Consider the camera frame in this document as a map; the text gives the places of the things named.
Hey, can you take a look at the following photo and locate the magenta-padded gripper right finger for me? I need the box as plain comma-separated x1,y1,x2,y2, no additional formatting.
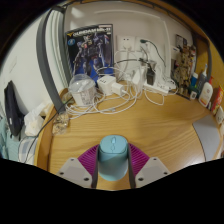
126,143,172,188

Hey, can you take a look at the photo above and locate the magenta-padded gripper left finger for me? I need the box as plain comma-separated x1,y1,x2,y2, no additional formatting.
56,143,100,190

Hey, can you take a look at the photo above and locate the light blue computer mouse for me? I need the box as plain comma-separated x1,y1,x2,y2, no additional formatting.
97,134,130,182

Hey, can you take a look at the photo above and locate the grey mouse pad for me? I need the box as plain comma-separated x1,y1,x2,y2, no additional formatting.
192,114,223,162

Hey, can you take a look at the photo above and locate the clear crumpled plastic wrapper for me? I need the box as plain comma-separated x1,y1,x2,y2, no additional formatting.
51,111,70,136

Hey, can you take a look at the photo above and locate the white crumpled tissue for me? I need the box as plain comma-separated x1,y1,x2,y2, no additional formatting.
23,101,54,137

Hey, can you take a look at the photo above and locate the plaid bedding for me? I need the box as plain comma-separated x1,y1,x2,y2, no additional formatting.
0,116,38,166

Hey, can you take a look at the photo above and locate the clear lidded plastic cup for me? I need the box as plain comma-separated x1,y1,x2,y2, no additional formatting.
68,73,98,107

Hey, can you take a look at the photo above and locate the white power strip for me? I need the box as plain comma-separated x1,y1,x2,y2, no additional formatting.
143,81,170,95

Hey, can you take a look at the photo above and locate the white mug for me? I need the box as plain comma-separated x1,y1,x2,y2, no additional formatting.
214,105,224,126

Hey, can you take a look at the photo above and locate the black bag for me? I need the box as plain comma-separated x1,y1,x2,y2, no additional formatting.
3,80,24,138

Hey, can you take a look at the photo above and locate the white cube charger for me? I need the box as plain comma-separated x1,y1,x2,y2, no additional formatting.
96,75,117,96

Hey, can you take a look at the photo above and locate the white lotion bottle red cap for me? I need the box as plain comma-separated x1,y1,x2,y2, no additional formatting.
198,75,214,108

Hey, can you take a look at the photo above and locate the red chip can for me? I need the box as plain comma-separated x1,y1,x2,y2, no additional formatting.
209,85,224,116

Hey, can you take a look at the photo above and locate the dark bottle white nozzle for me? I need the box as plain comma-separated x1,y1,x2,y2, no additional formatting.
194,63,209,98

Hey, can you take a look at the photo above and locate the robot model kit box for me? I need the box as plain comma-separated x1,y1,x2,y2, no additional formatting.
65,23,115,83

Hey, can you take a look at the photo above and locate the black cable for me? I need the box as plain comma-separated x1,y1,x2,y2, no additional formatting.
23,96,74,164

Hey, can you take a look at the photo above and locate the white charging cable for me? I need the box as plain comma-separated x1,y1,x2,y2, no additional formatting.
64,49,168,118

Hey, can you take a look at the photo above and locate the grey metal frame post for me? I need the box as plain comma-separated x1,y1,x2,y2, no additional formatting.
196,36,213,84
35,4,73,114

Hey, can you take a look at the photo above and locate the white wall socket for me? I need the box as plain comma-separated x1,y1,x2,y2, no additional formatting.
115,34,137,51

